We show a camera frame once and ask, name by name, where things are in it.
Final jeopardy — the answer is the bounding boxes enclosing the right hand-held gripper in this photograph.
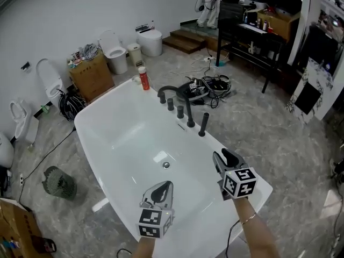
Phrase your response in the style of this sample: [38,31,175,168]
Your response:
[212,148,258,201]

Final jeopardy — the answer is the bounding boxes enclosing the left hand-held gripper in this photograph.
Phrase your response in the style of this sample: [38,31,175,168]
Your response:
[138,181,176,239]

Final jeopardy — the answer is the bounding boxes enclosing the white bathtub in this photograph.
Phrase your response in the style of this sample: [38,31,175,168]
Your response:
[74,75,274,255]

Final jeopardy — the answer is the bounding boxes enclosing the person's right forearm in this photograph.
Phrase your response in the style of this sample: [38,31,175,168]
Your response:
[232,196,282,258]

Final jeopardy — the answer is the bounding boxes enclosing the person's left forearm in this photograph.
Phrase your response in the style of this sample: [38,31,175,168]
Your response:
[131,235,160,258]

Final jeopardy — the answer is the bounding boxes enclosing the white sticker in bathtub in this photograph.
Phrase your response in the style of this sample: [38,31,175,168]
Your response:
[153,151,169,163]

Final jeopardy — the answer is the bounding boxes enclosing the black curved faucet spout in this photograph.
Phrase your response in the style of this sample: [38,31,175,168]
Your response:
[157,85,196,128]

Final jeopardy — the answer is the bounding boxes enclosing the red bottle with white cap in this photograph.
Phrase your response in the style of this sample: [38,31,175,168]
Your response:
[138,66,151,91]

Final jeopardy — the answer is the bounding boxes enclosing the marble fireplace surround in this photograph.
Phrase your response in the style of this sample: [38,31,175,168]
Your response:
[285,57,337,124]

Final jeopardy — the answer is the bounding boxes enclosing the wooden steps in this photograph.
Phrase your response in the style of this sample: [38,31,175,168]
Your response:
[162,28,208,55]

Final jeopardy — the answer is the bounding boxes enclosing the black shelf table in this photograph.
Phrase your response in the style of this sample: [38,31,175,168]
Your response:
[216,2,286,94]

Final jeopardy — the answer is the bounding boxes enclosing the white pedal bin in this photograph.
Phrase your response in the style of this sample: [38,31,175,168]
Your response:
[126,42,144,67]

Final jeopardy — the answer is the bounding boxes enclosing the white smart toilet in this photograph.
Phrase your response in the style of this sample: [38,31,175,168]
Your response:
[135,27,163,58]

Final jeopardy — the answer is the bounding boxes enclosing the open cardboard box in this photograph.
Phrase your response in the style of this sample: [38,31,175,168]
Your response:
[256,8,301,42]

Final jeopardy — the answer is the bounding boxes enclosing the white toilet with raised lid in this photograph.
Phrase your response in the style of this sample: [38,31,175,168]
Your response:
[35,58,64,108]
[97,30,128,75]

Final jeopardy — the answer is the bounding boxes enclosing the large brown cardboard box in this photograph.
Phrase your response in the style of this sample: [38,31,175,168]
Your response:
[0,197,46,258]

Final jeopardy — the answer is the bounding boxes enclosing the heap of clutter on box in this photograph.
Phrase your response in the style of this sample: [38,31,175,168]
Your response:
[67,43,101,69]

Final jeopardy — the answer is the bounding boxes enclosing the thin gold bracelet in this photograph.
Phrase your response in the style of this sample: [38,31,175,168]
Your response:
[240,212,257,226]

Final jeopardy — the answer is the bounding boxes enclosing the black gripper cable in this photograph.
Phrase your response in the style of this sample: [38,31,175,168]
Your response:
[224,219,242,258]

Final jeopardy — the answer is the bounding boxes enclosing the pile of cables and devices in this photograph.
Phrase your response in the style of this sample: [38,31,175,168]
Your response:
[176,75,232,109]

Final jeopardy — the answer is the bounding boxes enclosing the black floor cable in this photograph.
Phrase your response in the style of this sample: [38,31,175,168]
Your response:
[17,126,77,203]

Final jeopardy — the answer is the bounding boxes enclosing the coil of black cables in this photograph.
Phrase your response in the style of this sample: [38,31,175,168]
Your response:
[58,89,87,122]

